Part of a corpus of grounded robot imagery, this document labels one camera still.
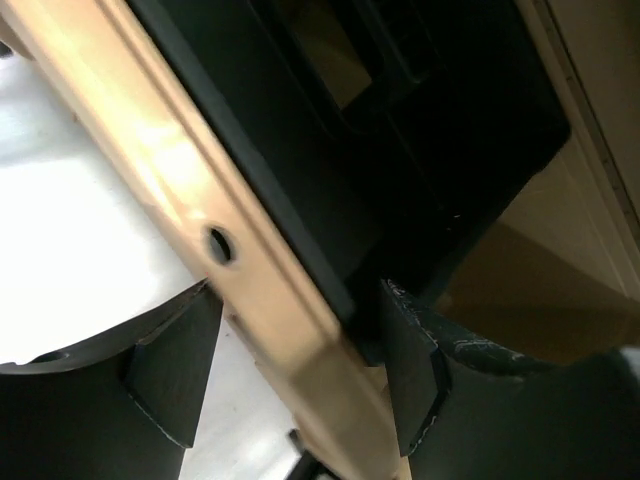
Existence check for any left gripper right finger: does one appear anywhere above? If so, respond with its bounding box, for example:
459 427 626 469
380 281 639 479

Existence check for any tan plastic toolbox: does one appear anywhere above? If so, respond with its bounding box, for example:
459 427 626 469
1 1 639 479

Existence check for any black toolbox inner tray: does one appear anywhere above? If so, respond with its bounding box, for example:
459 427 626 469
130 1 570 365

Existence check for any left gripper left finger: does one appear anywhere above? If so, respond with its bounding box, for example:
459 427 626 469
1 282 223 479

